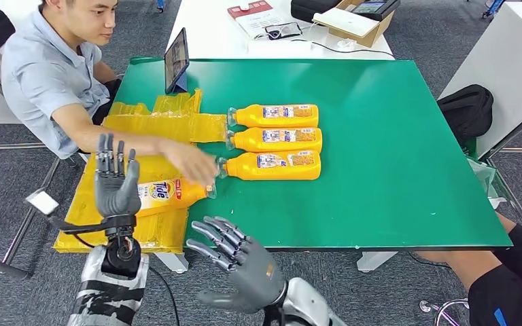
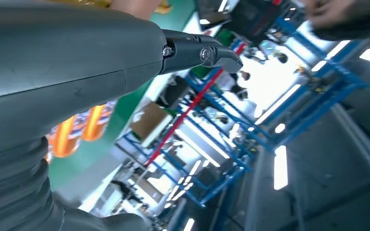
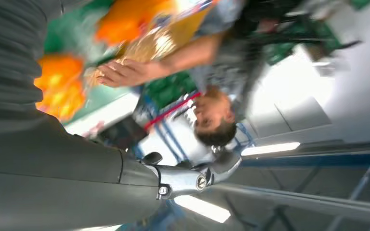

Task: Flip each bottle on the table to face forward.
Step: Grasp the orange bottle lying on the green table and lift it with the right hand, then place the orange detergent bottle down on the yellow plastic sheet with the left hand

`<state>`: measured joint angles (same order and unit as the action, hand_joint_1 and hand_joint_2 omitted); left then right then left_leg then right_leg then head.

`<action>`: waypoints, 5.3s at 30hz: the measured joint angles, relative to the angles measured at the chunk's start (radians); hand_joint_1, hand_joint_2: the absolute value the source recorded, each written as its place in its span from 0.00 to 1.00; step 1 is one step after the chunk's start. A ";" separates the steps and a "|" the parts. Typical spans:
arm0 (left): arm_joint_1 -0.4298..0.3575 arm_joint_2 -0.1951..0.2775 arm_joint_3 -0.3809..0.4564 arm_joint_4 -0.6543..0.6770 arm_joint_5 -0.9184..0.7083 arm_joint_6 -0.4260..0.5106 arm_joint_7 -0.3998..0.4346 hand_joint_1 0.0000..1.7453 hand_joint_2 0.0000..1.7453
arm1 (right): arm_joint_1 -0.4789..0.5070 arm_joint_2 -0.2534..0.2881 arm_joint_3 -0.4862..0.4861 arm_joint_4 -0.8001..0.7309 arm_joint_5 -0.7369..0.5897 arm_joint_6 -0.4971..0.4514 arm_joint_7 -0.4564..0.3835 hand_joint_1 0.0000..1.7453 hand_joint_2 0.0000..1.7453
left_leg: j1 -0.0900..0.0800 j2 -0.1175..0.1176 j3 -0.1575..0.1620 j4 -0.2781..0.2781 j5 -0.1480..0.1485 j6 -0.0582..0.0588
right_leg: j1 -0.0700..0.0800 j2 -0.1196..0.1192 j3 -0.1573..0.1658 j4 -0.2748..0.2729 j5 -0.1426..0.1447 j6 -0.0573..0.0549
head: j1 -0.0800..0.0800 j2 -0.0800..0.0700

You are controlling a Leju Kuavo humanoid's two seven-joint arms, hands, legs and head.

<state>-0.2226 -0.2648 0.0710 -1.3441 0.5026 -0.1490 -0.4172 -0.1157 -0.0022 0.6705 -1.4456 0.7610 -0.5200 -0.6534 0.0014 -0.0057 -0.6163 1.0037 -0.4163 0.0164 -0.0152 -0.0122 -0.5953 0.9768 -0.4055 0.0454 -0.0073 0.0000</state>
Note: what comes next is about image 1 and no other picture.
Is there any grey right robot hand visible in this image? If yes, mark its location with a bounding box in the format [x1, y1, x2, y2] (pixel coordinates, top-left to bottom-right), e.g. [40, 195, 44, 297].
[185, 215, 287, 314]

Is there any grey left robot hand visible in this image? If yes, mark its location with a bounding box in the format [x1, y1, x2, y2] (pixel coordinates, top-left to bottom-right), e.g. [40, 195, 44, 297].
[93, 132, 143, 219]

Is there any orange detergent bottle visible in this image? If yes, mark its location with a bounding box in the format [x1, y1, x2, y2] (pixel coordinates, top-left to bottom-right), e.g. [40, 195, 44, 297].
[216, 150, 322, 182]
[224, 127, 324, 154]
[227, 103, 320, 129]
[135, 178, 218, 218]

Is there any yellow taped cardboard sheet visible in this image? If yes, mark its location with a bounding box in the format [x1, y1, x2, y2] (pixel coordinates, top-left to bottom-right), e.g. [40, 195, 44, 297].
[54, 89, 228, 254]

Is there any person's hand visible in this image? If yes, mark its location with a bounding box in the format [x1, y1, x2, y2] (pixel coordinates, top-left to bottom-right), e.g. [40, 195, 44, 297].
[159, 137, 219, 187]

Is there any white table foot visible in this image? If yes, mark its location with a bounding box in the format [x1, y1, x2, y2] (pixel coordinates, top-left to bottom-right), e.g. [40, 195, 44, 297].
[154, 251, 190, 275]
[356, 251, 398, 273]

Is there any person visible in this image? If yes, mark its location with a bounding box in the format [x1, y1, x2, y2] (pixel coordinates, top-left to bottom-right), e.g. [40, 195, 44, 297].
[416, 211, 522, 326]
[0, 0, 219, 187]

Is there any black tablet on stand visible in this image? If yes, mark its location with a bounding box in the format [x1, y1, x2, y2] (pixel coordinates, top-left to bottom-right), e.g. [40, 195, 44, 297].
[164, 27, 191, 95]

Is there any chrome stool base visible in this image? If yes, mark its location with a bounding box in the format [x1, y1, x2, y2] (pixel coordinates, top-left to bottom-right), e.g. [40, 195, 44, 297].
[419, 297, 470, 326]

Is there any green table mat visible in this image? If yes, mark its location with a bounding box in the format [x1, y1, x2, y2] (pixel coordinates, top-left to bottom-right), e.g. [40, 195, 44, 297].
[118, 56, 513, 251]

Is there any white table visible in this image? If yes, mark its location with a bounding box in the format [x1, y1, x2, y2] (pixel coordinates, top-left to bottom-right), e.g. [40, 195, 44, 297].
[166, 0, 396, 60]

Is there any white paper sheet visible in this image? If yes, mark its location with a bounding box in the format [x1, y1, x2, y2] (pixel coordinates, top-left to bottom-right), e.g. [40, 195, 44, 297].
[235, 7, 292, 40]

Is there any red booklet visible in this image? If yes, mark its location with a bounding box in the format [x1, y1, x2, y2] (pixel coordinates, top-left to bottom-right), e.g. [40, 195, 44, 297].
[227, 0, 274, 20]

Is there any clear plastic bag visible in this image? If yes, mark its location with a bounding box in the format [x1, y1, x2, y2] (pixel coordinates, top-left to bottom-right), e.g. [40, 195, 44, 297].
[466, 157, 508, 210]

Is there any black zip case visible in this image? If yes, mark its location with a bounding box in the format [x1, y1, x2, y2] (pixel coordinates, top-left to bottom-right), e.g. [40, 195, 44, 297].
[290, 0, 342, 23]

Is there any black backpack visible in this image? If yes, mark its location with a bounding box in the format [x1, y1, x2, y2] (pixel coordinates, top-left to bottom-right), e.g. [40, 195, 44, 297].
[437, 84, 495, 145]

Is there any cardboard box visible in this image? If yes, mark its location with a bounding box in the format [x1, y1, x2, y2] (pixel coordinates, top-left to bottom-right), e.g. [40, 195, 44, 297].
[327, 0, 402, 48]

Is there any white flat box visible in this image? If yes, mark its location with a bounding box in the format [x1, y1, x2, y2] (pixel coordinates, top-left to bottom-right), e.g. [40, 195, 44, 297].
[312, 7, 381, 39]

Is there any black screen terminal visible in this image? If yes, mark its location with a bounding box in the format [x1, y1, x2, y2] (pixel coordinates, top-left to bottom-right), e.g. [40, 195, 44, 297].
[351, 0, 402, 22]

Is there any blue chair base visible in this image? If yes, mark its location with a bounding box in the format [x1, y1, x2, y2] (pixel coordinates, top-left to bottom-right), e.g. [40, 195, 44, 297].
[482, 0, 506, 19]

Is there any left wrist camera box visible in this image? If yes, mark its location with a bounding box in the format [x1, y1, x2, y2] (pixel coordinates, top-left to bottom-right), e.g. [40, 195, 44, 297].
[24, 191, 109, 235]

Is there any metal desk leg frame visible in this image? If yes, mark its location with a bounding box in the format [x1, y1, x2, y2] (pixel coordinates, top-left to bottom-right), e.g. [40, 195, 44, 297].
[0, 143, 63, 282]

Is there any black cable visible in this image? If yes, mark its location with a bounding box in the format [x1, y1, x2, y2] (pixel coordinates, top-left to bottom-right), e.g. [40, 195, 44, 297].
[291, 38, 396, 58]

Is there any white desk with metal frame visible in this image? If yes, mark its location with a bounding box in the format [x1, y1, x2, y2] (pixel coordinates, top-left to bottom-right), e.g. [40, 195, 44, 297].
[438, 0, 522, 159]

